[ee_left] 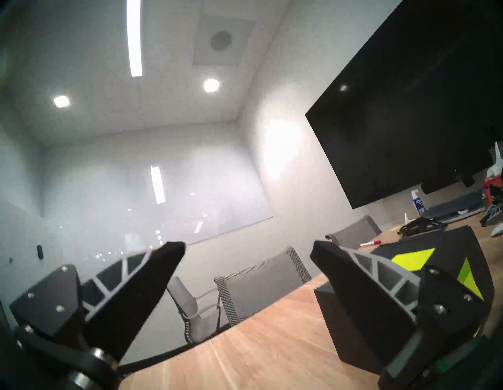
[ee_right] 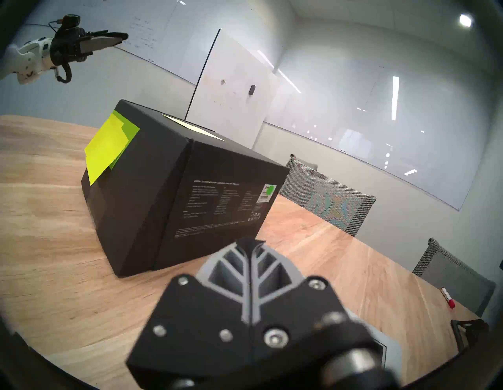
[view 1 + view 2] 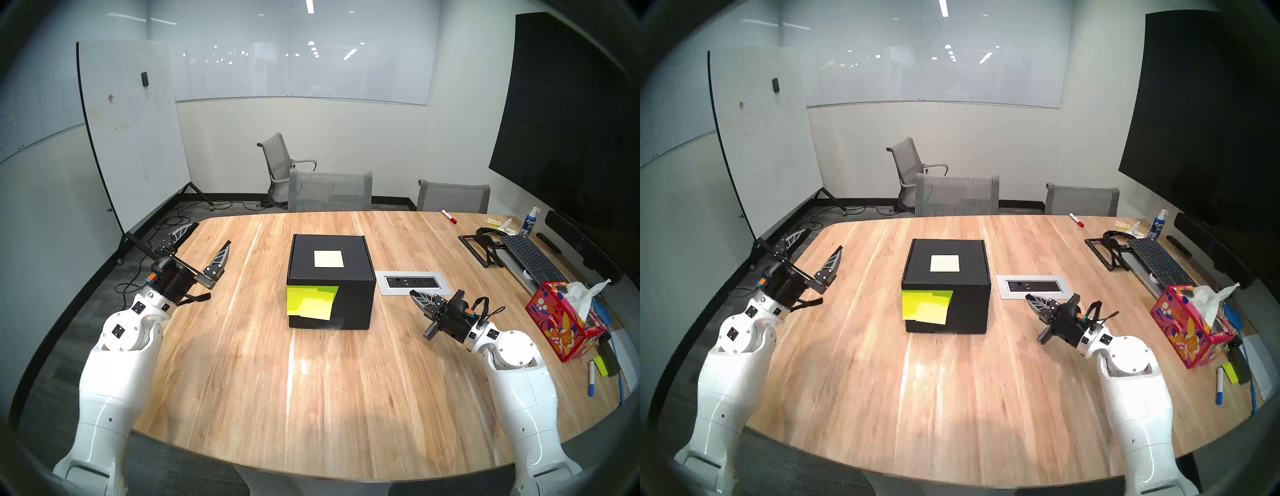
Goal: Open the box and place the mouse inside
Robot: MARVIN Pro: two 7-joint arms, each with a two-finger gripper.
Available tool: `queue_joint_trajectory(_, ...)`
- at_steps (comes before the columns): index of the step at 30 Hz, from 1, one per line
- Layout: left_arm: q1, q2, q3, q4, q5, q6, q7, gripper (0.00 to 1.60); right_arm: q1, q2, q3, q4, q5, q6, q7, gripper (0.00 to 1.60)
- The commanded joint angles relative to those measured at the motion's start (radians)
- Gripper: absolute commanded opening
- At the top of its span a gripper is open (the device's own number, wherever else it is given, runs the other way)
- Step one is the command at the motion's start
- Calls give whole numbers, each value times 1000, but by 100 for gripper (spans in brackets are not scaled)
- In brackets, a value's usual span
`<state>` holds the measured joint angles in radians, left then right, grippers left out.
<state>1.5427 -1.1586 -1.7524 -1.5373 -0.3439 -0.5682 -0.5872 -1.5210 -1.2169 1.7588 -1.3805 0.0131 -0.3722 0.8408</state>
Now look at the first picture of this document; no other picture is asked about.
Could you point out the grey mesh office chair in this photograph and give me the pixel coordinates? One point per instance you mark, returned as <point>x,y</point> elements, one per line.
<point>259,283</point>
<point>357,234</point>

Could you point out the large wall glass whiteboard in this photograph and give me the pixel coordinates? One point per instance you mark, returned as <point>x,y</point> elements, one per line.
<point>177,196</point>

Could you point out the black cardboard box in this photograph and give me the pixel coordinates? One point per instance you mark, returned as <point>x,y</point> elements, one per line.
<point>452,240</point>

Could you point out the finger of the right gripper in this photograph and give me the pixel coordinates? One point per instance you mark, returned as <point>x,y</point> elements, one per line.
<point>493,215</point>

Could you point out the black video conference bar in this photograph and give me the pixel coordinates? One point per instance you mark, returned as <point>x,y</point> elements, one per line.
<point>444,184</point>

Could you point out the grey office chair with armrests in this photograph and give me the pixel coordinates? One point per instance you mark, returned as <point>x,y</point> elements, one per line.
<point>184,302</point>

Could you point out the whiteboard cleaner spray bottle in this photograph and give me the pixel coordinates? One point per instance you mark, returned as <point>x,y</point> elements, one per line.
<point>417,204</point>

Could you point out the linear ceiling light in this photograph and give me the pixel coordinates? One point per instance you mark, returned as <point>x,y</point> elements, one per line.
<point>134,39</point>

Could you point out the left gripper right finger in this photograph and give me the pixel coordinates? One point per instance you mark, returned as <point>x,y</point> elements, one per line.
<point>373,298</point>

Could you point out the black keyboard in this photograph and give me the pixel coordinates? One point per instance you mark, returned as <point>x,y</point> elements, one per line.
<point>456,205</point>

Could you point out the round ceiling downlight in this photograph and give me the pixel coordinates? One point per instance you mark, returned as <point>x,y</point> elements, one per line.
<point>61,101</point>
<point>211,85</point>

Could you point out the silver keyboard tray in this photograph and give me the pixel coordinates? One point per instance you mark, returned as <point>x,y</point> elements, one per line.
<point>465,216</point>

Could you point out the red floral tissue box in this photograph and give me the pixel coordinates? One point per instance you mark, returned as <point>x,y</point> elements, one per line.
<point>495,186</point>

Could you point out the large black wall screen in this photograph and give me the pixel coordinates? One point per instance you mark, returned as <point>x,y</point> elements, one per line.
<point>412,118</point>

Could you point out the white computer mouse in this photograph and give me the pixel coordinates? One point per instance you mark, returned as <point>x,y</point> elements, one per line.
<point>498,230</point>

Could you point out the white tissue sheet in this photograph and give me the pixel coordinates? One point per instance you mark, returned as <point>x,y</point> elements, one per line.
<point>498,161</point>

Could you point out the neon yellow sticky note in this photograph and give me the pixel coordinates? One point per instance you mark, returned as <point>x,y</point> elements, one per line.
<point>469,279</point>

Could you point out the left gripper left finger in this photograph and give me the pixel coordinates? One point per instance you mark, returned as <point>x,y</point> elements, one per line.
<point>118,298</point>

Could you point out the red capped whiteboard marker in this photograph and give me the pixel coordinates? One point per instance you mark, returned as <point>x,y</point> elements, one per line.
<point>371,243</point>

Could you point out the round ceiling speaker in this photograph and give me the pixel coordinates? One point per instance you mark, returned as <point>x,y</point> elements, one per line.
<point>221,41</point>

